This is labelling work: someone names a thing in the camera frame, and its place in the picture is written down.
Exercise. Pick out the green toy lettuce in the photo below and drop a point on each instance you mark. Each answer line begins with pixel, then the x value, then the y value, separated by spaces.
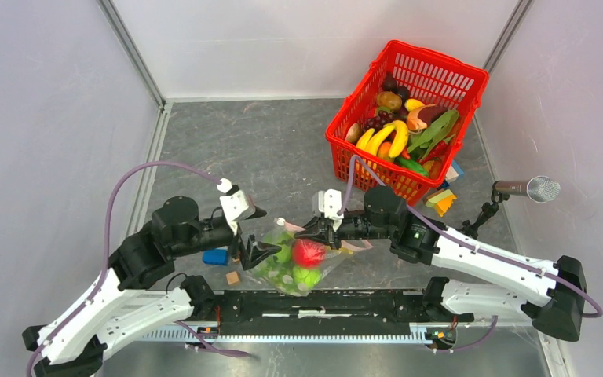
pixel 278 276

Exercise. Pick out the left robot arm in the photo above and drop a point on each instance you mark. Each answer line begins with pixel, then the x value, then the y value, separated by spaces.
pixel 90 331

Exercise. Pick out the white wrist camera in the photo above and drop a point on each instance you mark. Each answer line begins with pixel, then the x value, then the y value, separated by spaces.
pixel 327 204
pixel 235 203

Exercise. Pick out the yellow green block pile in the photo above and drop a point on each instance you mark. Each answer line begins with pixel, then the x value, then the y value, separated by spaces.
pixel 441 201

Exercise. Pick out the red toy tomato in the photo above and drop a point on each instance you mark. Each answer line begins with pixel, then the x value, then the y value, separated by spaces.
pixel 308 254

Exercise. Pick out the dark green leafy vegetable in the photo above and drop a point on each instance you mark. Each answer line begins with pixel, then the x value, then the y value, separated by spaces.
pixel 434 134

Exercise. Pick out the brown toy potato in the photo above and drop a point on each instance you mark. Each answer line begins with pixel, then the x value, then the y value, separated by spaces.
pixel 390 100

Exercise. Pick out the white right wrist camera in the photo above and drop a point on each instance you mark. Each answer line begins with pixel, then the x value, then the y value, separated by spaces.
pixel 327 204

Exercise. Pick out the yellow toy lemon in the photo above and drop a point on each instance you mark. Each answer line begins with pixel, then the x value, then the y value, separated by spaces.
pixel 412 104

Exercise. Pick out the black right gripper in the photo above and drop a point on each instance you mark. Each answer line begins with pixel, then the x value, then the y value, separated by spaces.
pixel 319 230

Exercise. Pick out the silver microphone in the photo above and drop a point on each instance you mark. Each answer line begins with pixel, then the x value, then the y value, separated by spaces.
pixel 540 189

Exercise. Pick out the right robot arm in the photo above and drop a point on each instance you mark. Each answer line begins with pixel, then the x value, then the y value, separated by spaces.
pixel 551 294

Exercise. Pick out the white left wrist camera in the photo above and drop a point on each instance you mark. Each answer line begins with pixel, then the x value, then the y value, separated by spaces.
pixel 235 203

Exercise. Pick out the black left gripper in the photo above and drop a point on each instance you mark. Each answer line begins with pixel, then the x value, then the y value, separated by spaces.
pixel 255 252

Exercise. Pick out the orange toy tangerine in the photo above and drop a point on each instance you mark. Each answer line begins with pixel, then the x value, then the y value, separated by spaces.
pixel 383 151

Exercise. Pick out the green toy lime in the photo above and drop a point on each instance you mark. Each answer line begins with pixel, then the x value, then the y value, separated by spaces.
pixel 306 279

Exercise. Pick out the purple toy grapes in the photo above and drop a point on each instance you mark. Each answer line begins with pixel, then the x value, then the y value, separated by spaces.
pixel 377 121

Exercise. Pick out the red plastic basket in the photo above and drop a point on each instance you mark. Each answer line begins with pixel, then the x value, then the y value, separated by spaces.
pixel 433 78

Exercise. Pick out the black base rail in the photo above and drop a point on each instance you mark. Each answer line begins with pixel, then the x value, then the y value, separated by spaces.
pixel 327 312

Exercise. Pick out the yellow toy bananas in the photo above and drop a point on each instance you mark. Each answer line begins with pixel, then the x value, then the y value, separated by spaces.
pixel 396 132

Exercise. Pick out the clear zip top bag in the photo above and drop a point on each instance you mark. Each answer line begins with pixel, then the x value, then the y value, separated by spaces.
pixel 333 257

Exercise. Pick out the dark purple toy fig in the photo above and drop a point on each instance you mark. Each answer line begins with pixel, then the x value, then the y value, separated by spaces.
pixel 389 84

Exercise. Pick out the blue green block stack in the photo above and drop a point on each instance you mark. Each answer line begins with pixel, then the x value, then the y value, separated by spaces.
pixel 219 257

